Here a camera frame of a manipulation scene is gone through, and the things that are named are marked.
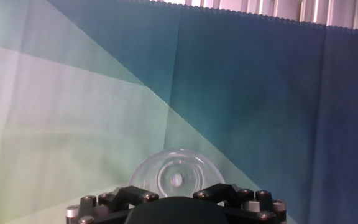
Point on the blue green white cloth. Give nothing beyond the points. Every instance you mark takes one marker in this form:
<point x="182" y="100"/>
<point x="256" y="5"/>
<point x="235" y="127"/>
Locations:
<point x="73" y="93"/>

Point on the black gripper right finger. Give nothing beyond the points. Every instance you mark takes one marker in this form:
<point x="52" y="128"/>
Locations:
<point x="244" y="197"/>

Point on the clear glass flask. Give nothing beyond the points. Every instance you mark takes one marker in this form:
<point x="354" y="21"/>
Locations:
<point x="176" y="174"/>

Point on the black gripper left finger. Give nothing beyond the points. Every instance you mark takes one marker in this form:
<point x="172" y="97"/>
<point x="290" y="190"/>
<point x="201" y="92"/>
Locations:
<point x="126" y="194"/>

